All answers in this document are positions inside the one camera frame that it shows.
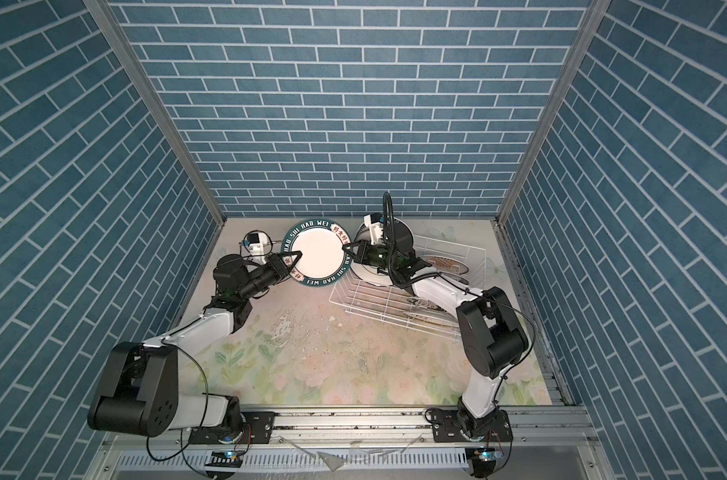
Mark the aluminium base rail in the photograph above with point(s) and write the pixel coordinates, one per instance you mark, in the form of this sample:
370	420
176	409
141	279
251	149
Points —
392	426

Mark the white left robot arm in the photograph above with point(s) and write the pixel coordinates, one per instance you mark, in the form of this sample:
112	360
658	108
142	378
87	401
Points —
138	392

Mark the green rim Hao Wei plate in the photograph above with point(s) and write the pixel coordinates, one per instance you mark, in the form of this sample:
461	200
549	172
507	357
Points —
317	257

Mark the aluminium corner post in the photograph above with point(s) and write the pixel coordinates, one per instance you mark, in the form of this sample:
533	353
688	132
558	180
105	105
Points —
108	25
573	60

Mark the plate with red characters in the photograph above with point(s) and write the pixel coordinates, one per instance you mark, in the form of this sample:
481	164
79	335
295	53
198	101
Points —
260	259

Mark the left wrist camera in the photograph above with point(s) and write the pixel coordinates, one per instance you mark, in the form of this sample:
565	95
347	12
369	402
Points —
254	243

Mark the aluminium right corner post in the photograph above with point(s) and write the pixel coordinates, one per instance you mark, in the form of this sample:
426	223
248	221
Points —
573	60

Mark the white wire dish rack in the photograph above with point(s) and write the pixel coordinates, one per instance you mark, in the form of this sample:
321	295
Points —
416	308

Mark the aluminium left corner post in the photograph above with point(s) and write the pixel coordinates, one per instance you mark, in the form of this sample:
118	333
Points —
108	25

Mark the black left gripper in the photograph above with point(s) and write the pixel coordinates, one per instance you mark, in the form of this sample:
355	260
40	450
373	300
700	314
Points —
275	268

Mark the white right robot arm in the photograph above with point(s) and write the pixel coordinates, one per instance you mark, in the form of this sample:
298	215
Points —
493	338

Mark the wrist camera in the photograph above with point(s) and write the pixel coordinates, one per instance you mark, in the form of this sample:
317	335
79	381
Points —
375	228
254	243

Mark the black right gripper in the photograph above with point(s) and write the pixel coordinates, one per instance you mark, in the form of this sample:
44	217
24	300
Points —
363	252

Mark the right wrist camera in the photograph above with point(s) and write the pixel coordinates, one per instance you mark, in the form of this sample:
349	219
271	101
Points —
375	228

